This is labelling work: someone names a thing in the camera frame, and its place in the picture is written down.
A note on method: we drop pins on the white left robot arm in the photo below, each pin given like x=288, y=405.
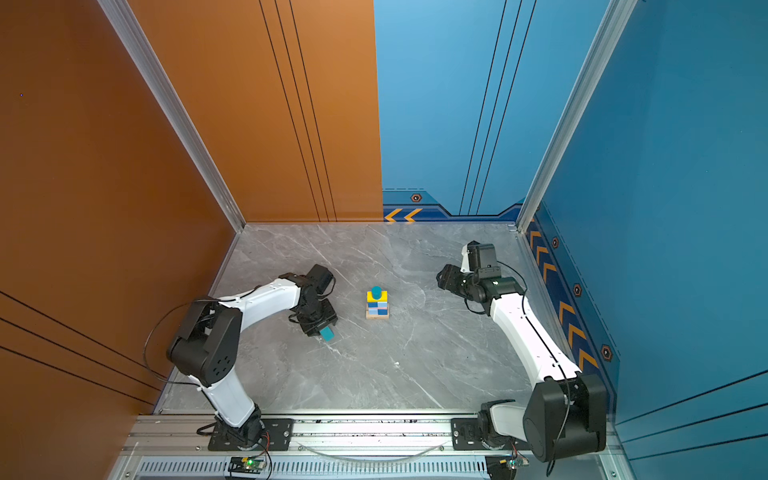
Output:
x=206, y=346

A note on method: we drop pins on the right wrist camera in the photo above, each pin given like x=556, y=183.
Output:
x=480, y=260

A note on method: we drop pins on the right circuit board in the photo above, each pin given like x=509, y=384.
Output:
x=514, y=462

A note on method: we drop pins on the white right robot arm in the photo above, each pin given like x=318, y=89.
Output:
x=565, y=415

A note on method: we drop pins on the aluminium corner post left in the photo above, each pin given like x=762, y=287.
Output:
x=127, y=27

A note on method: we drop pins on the circuit board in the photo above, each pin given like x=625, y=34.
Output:
x=514, y=462
x=247, y=466

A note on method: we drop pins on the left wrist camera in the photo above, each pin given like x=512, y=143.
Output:
x=322, y=280

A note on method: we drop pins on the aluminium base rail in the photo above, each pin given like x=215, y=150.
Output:
x=347, y=445

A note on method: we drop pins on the left circuit board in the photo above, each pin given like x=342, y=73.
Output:
x=247, y=466

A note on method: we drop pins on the aluminium corner post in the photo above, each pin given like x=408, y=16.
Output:
x=127, y=27
x=608, y=34

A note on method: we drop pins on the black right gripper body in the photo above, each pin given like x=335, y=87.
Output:
x=460, y=282

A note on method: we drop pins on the teal wood block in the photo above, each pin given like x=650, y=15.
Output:
x=327, y=334

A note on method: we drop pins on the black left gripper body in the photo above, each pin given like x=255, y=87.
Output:
x=322, y=315

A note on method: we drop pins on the yellow wood block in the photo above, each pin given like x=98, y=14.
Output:
x=384, y=297

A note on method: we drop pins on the aluminium corner post right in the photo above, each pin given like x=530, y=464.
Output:
x=608, y=34

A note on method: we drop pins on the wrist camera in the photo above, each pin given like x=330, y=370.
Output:
x=480, y=260
x=322, y=280

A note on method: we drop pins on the natural wood block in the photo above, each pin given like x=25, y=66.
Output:
x=377, y=317

